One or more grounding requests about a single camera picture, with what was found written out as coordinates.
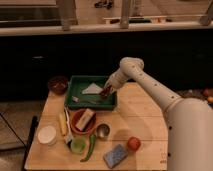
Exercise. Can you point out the green plastic tray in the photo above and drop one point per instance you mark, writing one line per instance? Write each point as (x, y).
(78, 83)

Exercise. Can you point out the dark brown bowl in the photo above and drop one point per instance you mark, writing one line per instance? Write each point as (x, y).
(58, 84)

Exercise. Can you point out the green round cup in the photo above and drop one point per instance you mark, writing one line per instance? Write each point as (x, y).
(78, 145)

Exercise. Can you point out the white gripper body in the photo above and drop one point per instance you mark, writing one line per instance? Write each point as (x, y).
(113, 81)

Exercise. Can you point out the wooden table board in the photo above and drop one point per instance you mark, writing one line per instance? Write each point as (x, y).
(135, 115)

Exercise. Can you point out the orange clay bowl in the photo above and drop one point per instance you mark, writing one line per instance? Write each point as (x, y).
(89, 127)

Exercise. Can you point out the small white green item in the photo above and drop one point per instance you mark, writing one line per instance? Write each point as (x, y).
(75, 99)

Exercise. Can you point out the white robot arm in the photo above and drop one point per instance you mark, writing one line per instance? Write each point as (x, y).
(189, 120)

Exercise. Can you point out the white triangular cloth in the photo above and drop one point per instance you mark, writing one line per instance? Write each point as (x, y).
(92, 89)

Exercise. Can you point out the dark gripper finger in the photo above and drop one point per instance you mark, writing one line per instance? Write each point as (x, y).
(108, 88)

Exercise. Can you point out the white round container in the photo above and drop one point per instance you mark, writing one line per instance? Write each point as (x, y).
(47, 135)

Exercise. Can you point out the green chili pepper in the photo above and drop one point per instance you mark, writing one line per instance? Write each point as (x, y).
(92, 141)

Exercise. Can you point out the small metal cup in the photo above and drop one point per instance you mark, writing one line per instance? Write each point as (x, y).
(103, 131)

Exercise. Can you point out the blue sponge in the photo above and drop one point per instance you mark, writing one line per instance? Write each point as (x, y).
(115, 156)

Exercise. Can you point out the red tomato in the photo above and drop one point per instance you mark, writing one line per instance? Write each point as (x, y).
(133, 143)

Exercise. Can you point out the white handled brush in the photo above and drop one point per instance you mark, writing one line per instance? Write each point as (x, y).
(69, 136)

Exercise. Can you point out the beige bread block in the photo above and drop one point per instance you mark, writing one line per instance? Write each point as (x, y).
(84, 119)

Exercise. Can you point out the yellow corn cob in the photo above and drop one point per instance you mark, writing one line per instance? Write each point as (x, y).
(62, 120)

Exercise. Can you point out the dark red grape bunch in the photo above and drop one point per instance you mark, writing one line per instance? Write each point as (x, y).
(103, 94)

